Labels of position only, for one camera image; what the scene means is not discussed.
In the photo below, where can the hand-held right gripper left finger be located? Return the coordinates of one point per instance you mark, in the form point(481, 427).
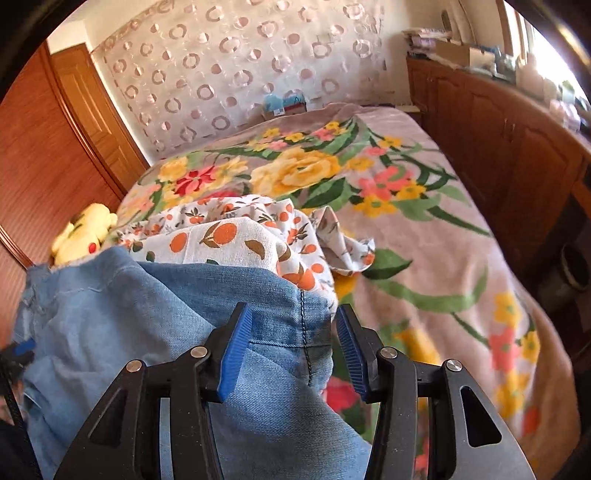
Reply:
point(235, 350)

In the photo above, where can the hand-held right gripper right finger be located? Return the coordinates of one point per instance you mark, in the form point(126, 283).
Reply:
point(351, 355)

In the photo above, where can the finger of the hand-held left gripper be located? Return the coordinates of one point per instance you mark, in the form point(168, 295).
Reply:
point(21, 349)

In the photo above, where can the blue denim pants with patch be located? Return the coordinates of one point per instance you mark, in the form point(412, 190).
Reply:
point(152, 323)

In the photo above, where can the orange-print white bed sheet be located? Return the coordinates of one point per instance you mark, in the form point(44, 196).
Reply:
point(231, 240)

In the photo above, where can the yellow plush toy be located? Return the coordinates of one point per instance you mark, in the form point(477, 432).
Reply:
point(83, 230)

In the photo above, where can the floral pink blanket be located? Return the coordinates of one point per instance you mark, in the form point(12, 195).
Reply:
point(415, 230)

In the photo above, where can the slatted wooden wardrobe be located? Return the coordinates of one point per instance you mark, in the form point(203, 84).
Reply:
point(27, 161)

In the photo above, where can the dark waste bin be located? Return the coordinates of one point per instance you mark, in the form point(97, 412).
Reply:
point(568, 274)

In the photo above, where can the long wooden cabinet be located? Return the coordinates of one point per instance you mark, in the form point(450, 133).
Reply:
point(508, 152)

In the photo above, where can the circle-patterned sheer curtain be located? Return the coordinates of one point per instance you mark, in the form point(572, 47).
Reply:
point(231, 69)

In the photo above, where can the open cardboard box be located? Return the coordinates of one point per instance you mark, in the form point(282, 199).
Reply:
point(461, 53)

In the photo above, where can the stack of papers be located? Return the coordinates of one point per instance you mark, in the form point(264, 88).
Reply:
point(425, 39)

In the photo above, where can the wood-framed window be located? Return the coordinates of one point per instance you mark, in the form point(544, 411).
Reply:
point(540, 46)

